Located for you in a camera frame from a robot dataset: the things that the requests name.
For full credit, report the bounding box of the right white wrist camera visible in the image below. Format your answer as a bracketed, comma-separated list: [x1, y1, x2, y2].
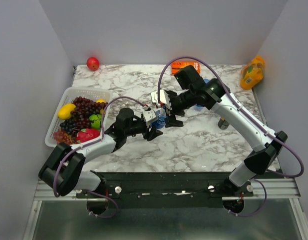
[150, 89, 172, 110]

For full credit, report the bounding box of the red grape bunch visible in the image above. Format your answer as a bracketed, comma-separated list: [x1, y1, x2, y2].
[53, 129, 75, 145]

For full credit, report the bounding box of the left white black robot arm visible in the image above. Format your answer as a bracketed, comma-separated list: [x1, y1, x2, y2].
[38, 108, 162, 198]

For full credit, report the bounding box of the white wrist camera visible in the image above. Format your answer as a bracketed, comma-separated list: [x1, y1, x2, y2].
[142, 110, 158, 127]
[150, 89, 172, 110]

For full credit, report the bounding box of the black drink can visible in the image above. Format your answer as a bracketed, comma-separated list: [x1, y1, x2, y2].
[218, 117, 230, 130]

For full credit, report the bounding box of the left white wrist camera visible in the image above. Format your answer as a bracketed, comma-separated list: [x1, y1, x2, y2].
[142, 110, 158, 127]

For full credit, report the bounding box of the yellow lemon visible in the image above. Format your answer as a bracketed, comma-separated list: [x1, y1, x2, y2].
[57, 103, 76, 120]

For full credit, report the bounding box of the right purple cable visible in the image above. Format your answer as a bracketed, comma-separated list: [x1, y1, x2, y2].
[157, 56, 305, 218]

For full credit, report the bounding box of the red dragon fruit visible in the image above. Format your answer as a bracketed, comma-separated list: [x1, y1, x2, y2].
[76, 128, 100, 144]

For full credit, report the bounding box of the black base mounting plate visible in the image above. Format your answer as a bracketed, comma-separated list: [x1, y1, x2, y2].
[76, 171, 286, 210]

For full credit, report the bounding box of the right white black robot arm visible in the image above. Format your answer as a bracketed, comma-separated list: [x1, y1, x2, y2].
[159, 65, 288, 196]

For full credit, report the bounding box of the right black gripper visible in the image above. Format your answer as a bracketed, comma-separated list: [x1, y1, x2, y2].
[163, 89, 196, 128]

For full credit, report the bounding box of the purple cable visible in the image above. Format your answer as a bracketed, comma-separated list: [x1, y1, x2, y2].
[157, 56, 305, 218]
[53, 96, 151, 219]

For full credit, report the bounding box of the clear bottle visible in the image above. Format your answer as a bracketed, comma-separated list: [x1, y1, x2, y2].
[153, 107, 167, 129]
[193, 78, 212, 112]

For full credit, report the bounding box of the small yellow fruit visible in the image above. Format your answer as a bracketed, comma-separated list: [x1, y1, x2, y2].
[96, 99, 108, 115]

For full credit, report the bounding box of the dark purple grape bunch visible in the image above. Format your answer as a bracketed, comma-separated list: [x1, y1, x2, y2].
[59, 96, 100, 137]

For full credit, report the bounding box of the aluminium frame rail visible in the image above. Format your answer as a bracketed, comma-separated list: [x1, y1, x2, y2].
[33, 178, 301, 201]

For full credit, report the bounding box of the red apple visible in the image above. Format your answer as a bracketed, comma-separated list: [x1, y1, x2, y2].
[86, 57, 100, 71]

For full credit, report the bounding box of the orange razor box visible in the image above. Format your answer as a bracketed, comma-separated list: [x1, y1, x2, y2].
[171, 61, 200, 76]

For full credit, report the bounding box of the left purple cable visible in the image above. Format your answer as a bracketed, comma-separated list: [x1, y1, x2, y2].
[53, 96, 151, 219]

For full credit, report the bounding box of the orange snack bag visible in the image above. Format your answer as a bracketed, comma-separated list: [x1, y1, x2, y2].
[240, 55, 266, 90]

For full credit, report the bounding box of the white plastic basket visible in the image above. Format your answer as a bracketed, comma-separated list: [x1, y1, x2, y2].
[44, 87, 113, 148]

